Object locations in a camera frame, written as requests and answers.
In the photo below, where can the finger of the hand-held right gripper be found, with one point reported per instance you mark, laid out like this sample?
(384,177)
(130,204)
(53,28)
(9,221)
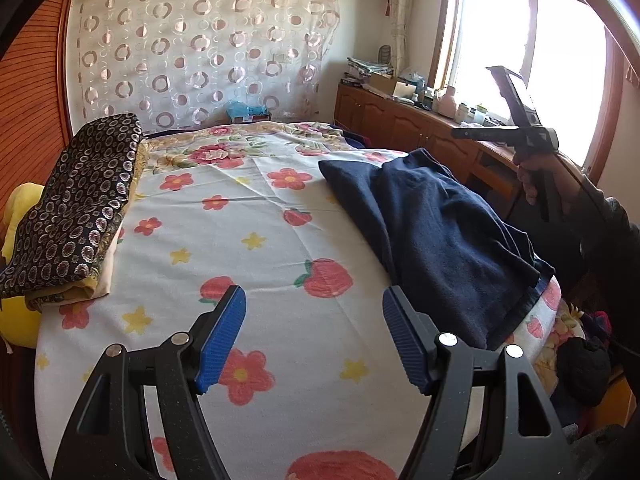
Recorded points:
(485,133)
(517,100)

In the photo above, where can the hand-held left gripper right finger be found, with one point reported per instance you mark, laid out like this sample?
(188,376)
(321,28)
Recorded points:
(405,340)

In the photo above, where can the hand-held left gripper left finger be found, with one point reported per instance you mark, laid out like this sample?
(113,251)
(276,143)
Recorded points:
(222,335)

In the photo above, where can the navy blue t-shirt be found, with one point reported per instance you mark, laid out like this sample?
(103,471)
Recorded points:
(440,230)

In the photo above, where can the pile of dark clothes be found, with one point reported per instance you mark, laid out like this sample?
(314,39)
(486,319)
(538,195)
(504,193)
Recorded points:
(585,365)

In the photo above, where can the person's right hand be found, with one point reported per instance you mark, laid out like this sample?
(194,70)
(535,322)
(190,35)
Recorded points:
(527,180)

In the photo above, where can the white plastic jar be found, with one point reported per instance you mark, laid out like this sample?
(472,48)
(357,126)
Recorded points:
(448,99)

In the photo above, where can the wooden framed window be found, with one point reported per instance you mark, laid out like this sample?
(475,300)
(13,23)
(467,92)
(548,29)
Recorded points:
(500,25)

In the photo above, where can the brown wooden cabinet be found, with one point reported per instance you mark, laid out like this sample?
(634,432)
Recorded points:
(400,125)

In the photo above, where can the white floral bed sheet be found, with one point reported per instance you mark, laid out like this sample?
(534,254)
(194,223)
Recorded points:
(280,270)

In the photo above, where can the white box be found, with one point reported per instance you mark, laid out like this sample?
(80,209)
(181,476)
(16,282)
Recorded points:
(404,91)

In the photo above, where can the brown cardboard box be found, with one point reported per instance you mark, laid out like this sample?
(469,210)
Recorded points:
(382,85)

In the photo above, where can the cream folded cloth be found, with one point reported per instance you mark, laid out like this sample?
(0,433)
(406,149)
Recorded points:
(107,270)

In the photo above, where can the stack of papers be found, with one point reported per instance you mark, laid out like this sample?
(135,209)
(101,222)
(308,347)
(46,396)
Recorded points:
(370,66)

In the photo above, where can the beige window curtain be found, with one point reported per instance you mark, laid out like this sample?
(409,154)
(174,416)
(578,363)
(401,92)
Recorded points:
(400,10)

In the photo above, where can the beige rose print bedspread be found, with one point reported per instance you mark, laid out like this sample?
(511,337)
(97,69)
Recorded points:
(310,132)

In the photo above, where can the dark circle-patterned folded blanket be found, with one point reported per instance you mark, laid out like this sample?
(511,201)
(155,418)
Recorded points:
(75,200)

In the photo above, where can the yellow plush toy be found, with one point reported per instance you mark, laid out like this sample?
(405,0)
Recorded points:
(17,320)

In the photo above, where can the wooden headboard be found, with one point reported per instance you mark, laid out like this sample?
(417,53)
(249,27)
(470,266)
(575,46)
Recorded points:
(35,110)

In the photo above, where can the sheer circle-patterned curtain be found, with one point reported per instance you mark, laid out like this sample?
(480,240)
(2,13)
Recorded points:
(200,35)

